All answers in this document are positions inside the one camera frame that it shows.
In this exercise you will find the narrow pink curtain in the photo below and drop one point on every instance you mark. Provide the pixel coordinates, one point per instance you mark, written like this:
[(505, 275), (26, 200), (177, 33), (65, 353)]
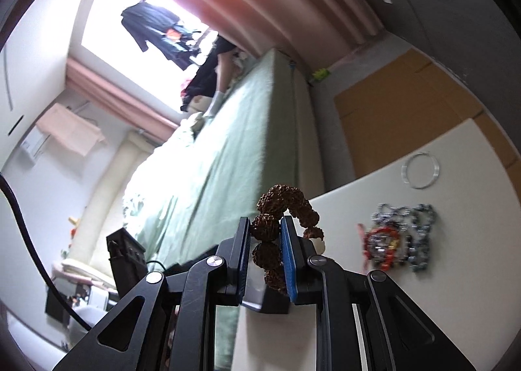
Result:
[(118, 98)]

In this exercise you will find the hanging dark clothes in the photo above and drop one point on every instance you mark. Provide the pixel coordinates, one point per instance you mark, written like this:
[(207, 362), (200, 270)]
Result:
[(158, 29)]

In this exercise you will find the white air conditioner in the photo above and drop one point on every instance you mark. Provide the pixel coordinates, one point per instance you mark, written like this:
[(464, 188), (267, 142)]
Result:
[(32, 147)]

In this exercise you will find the black jewelry box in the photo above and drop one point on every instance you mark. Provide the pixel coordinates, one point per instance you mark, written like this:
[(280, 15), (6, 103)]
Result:
[(268, 302)]

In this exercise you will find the small green toy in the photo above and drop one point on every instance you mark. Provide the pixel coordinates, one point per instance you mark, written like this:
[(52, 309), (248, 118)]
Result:
[(320, 75)]

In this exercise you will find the clear glass bangle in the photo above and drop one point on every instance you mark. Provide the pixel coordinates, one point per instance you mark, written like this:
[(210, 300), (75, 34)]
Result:
[(436, 173)]

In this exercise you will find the bed with green blanket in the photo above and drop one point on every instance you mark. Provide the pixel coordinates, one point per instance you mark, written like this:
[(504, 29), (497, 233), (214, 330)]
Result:
[(228, 159)]

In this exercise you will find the brown cardboard sheet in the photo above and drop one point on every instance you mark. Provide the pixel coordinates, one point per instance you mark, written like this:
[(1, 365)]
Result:
[(407, 110)]

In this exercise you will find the cream padded column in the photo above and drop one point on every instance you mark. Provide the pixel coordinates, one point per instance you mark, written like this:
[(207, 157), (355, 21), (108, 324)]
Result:
[(106, 200)]

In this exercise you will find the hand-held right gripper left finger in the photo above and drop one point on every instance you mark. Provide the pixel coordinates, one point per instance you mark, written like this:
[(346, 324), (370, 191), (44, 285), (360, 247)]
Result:
[(243, 261)]

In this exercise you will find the pink cloth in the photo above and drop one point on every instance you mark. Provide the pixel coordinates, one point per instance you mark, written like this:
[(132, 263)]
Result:
[(69, 129)]

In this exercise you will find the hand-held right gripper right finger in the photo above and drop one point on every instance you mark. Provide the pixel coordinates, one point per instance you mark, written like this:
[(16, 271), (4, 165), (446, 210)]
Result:
[(290, 261)]

